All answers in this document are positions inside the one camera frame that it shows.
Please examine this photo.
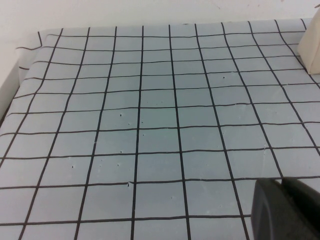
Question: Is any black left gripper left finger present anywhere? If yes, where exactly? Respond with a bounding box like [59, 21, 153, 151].
[250, 177, 288, 240]

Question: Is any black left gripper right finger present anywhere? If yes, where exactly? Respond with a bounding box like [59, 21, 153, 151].
[280, 176, 320, 240]

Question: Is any cream canvas pencil case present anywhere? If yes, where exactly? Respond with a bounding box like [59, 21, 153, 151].
[297, 7, 320, 75]

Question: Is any blue grid-pattern tablecloth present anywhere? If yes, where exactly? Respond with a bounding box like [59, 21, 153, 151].
[0, 17, 320, 240]

